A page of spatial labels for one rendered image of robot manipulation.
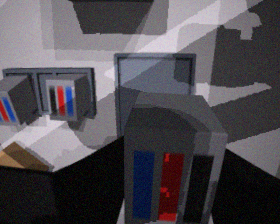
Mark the brown rectangular block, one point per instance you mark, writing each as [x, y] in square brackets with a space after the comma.
[16, 156]

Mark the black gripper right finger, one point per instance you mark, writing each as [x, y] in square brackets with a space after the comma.
[245, 194]

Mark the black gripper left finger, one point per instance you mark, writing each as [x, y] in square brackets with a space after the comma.
[89, 191]

